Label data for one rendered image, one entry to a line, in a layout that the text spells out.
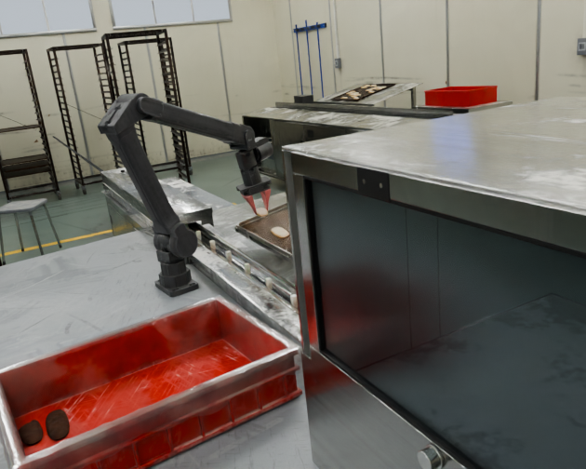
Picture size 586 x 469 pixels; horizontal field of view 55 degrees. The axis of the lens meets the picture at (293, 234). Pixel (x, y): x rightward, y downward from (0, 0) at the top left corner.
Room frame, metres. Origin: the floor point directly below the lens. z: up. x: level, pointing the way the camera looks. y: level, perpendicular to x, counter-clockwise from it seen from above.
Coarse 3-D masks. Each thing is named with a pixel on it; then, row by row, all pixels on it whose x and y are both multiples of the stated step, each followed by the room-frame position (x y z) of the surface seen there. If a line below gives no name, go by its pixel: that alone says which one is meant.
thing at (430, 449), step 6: (432, 444) 0.46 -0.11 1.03; (420, 450) 0.46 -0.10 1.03; (426, 450) 0.46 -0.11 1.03; (432, 450) 0.46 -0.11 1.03; (438, 450) 0.45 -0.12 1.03; (420, 456) 0.46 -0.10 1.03; (426, 456) 0.45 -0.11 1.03; (432, 456) 0.45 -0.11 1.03; (438, 456) 0.45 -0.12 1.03; (420, 462) 0.46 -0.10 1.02; (426, 462) 0.45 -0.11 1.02; (432, 462) 0.45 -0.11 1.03; (438, 462) 0.45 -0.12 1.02; (426, 468) 0.45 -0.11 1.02; (432, 468) 0.45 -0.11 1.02; (438, 468) 0.45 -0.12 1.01
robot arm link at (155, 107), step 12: (144, 108) 1.42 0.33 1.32; (156, 108) 1.45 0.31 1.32; (168, 108) 1.51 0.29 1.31; (180, 108) 1.55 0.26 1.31; (144, 120) 1.50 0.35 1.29; (156, 120) 1.48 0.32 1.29; (168, 120) 1.51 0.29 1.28; (180, 120) 1.54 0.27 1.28; (192, 120) 1.57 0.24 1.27; (204, 120) 1.60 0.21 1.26; (216, 120) 1.63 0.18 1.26; (192, 132) 1.60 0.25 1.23; (204, 132) 1.60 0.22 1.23; (216, 132) 1.63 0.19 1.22; (228, 132) 1.66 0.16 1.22; (240, 132) 1.69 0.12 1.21; (240, 144) 1.71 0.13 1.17
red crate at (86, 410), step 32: (192, 352) 1.09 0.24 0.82; (224, 352) 1.08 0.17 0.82; (128, 384) 0.99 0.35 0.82; (160, 384) 0.97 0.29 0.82; (192, 384) 0.96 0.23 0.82; (288, 384) 0.88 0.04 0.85; (32, 416) 0.91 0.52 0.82; (96, 416) 0.89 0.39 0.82; (224, 416) 0.81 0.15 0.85; (256, 416) 0.84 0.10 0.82; (32, 448) 0.82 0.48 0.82; (128, 448) 0.73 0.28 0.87; (160, 448) 0.75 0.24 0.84
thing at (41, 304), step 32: (64, 256) 1.89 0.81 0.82; (96, 256) 1.85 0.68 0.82; (128, 256) 1.82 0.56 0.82; (0, 288) 1.63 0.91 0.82; (32, 288) 1.60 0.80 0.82; (64, 288) 1.57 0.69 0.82; (96, 288) 1.54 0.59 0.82; (128, 288) 1.52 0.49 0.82; (0, 320) 1.38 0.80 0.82; (32, 320) 1.36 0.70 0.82; (64, 320) 1.34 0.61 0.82; (96, 320) 1.32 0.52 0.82; (128, 320) 1.30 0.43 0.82; (0, 352) 1.20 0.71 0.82; (32, 352) 1.18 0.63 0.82; (288, 416) 0.84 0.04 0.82; (0, 448) 0.83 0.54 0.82; (192, 448) 0.78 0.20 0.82; (224, 448) 0.77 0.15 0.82; (256, 448) 0.76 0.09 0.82; (288, 448) 0.75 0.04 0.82
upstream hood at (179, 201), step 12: (120, 168) 3.05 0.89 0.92; (108, 180) 2.82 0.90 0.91; (120, 180) 2.71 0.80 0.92; (120, 192) 2.59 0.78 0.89; (132, 192) 2.39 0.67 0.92; (168, 192) 2.32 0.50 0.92; (180, 192) 2.29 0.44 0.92; (132, 204) 2.37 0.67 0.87; (180, 204) 2.08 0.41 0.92; (192, 204) 2.06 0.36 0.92; (204, 204) 2.04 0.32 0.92; (180, 216) 1.93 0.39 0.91; (192, 216) 1.94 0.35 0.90; (204, 216) 1.96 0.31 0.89
